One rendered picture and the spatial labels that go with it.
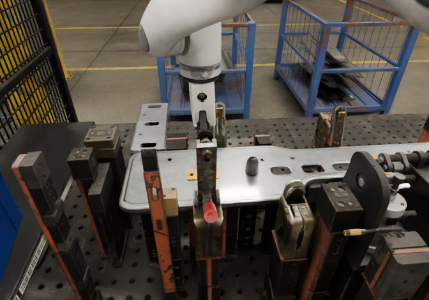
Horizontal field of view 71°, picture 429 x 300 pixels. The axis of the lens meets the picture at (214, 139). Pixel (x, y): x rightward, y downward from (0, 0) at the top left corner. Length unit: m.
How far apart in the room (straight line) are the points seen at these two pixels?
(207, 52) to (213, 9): 0.13
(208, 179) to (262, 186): 0.22
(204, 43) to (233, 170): 0.36
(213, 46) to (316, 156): 0.46
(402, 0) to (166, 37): 0.35
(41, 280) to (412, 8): 1.02
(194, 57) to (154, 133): 0.42
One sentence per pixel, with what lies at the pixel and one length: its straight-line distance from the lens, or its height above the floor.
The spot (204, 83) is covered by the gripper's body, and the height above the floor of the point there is 1.27.
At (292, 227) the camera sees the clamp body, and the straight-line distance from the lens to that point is 0.60.
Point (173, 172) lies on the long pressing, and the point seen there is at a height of 1.00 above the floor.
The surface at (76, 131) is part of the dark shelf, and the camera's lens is 0.97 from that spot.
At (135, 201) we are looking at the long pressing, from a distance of 0.73.
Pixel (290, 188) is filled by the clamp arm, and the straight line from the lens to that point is 0.61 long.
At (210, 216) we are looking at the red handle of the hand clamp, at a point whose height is 1.15.
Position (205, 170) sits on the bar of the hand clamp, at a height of 1.16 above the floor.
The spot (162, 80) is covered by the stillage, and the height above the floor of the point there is 0.48.
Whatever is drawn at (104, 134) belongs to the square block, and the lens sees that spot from 0.87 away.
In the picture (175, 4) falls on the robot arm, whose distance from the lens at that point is 0.47.
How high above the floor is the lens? 1.51
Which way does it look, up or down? 34 degrees down
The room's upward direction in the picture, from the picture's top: straight up
